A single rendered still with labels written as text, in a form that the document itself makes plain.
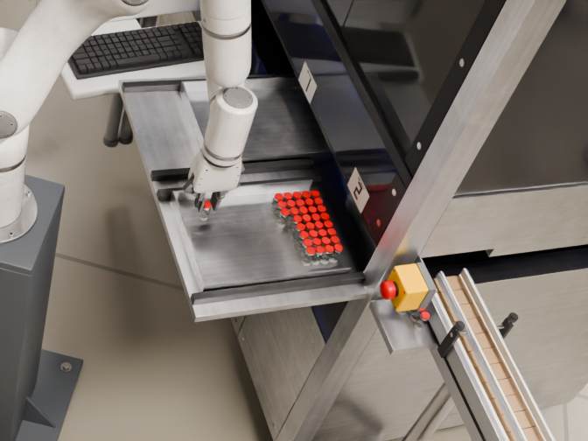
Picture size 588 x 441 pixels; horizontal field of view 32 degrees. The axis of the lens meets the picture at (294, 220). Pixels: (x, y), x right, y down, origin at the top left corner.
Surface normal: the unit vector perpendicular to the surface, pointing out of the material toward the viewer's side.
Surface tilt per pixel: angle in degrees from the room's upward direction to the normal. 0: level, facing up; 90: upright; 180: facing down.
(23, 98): 69
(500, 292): 90
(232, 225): 0
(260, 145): 0
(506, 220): 90
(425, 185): 90
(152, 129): 0
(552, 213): 90
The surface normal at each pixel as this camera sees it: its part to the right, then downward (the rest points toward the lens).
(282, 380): -0.91, 0.09
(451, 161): 0.32, 0.77
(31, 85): 0.44, 0.51
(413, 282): 0.26, -0.63
